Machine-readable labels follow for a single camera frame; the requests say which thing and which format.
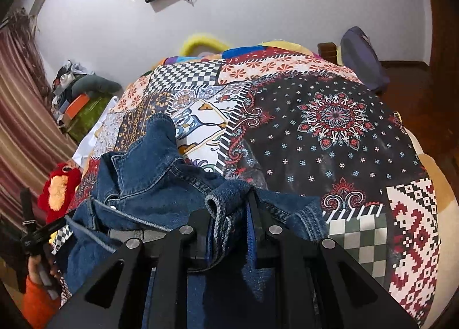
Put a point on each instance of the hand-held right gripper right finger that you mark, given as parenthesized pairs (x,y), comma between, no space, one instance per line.
(252,235)

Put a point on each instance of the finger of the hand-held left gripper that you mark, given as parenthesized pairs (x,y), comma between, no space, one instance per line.
(48,230)
(25,205)

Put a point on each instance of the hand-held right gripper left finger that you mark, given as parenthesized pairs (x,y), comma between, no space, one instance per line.
(198,239)

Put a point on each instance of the blue denim jacket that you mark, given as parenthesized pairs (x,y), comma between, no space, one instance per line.
(161,178)

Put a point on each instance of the person's left forearm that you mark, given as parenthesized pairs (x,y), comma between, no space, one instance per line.
(37,305)

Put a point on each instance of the person's left hand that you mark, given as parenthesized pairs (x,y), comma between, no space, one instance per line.
(37,270)

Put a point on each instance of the red plush toy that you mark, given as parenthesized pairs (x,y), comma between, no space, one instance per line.
(57,189)

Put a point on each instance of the striped red gold curtain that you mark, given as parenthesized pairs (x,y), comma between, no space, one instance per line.
(25,117)

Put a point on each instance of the white bed sheet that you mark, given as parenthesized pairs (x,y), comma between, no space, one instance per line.
(91,139)

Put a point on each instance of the green printed box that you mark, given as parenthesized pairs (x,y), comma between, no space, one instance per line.
(88,117)

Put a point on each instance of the orange shoe box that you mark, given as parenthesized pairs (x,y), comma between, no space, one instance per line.
(75,104)

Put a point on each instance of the patchwork printed blanket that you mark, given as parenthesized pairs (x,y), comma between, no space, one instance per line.
(322,135)

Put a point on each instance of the pile of household clutter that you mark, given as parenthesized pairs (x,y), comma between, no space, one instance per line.
(64,81)

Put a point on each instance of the grey plush pillow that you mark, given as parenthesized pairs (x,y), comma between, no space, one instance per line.
(96,83)

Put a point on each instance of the grey backpack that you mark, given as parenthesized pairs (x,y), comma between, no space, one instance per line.
(364,60)

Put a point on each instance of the wooden bed post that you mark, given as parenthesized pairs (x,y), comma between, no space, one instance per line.
(328,53)

